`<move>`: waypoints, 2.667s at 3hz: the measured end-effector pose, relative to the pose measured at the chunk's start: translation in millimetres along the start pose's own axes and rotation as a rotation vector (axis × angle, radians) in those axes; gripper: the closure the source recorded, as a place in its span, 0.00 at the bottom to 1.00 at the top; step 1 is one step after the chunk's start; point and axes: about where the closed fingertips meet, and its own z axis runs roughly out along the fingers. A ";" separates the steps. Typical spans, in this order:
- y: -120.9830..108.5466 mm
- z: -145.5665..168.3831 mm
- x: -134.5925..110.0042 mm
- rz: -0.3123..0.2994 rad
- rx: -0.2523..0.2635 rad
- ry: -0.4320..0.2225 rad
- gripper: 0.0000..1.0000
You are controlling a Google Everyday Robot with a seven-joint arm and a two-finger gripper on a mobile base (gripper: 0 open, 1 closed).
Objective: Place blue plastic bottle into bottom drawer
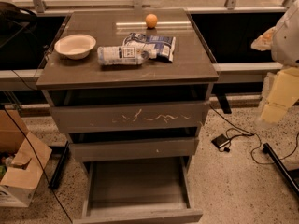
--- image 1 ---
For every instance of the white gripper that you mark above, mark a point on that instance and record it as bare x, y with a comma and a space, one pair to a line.
287, 44

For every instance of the clear blue plastic bottle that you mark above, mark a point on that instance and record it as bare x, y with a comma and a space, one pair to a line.
121, 55

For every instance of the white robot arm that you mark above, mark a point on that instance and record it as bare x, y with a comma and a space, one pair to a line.
281, 90

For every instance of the grey top drawer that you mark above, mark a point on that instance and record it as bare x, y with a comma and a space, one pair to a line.
108, 118

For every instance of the grey middle drawer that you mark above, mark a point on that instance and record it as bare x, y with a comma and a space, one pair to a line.
134, 149

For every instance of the grey drawer cabinet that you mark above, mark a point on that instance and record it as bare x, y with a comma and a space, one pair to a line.
189, 78

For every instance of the grey open bottom drawer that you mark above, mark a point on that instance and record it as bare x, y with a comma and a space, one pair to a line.
144, 191

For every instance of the black metal floor leg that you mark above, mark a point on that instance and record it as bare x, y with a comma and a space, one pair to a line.
292, 176

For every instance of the black power adapter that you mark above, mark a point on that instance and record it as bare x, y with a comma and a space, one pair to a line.
220, 141

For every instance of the blue white chip bag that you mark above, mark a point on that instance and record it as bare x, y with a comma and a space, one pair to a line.
164, 46

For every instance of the orange fruit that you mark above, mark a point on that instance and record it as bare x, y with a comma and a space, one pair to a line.
151, 21

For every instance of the white paper bowl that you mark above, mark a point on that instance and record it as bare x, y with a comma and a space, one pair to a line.
75, 47

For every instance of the black stand foot left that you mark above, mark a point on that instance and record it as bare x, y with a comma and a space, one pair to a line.
61, 153

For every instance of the black office chair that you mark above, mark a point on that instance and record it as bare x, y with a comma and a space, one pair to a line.
14, 19

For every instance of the brown cardboard box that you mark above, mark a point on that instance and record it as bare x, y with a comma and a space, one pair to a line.
23, 158

